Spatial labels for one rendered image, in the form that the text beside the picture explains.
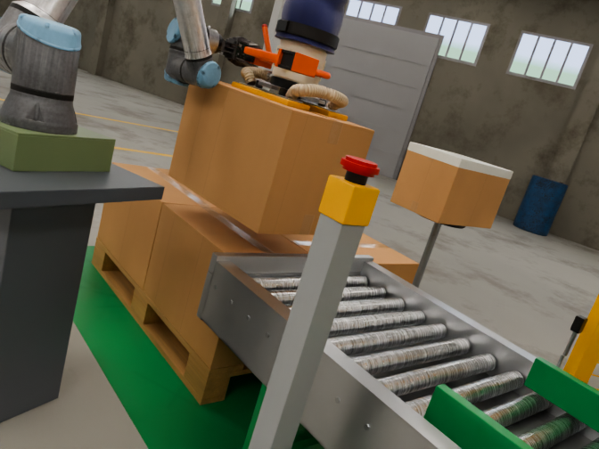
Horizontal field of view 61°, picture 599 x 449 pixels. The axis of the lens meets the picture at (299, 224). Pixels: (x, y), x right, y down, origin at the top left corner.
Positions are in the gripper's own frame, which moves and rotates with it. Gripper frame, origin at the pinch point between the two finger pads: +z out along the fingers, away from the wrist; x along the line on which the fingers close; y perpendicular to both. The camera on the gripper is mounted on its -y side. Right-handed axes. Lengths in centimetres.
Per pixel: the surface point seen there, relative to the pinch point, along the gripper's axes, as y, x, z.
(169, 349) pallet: 20, -118, -18
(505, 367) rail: 123, -66, 30
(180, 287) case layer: 21, -90, -21
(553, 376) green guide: 138, -58, 21
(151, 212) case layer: -15, -73, -21
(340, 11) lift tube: 36.3, 21.3, 4.6
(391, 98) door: -530, 31, 682
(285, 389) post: 120, -61, -53
